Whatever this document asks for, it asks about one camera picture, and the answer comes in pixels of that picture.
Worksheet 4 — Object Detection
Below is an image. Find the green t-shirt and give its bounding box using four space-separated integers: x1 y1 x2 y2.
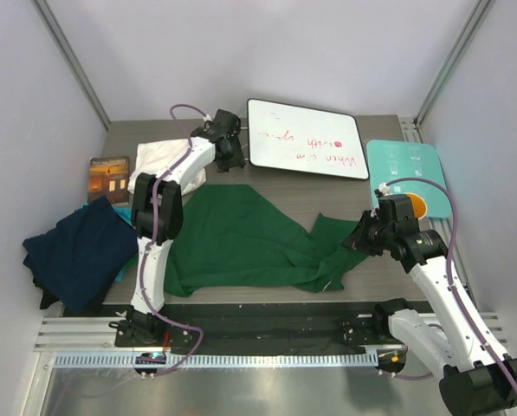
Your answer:
164 185 367 297

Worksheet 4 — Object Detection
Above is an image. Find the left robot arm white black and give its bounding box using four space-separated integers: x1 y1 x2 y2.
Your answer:
110 109 246 347

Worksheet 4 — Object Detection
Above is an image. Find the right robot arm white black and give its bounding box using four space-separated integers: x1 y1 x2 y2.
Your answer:
344 194 517 415

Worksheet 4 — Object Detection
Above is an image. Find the white mug orange inside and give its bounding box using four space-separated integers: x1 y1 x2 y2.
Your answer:
406 192 428 219

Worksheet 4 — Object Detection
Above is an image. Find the teal plastic cutting board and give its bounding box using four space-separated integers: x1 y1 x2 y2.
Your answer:
366 140 451 218

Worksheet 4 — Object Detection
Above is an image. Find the white folded t-shirt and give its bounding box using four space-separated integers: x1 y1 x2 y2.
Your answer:
127 138 215 196

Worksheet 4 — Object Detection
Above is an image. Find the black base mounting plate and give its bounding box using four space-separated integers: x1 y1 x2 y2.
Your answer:
113 302 423 348

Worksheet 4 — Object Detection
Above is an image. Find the teal t-shirt under pile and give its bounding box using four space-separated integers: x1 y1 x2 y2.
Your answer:
113 206 137 282

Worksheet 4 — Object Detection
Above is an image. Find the brown paperback book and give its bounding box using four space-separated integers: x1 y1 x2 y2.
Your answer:
87 156 130 204

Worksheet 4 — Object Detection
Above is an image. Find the navy blue t-shirt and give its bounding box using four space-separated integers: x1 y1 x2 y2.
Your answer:
23 196 138 313

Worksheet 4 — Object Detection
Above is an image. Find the white whiteboard with black frame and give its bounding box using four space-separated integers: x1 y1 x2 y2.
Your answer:
247 98 369 180

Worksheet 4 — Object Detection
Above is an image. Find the perforated metal rail strip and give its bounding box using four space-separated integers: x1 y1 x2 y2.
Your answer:
54 350 378 369

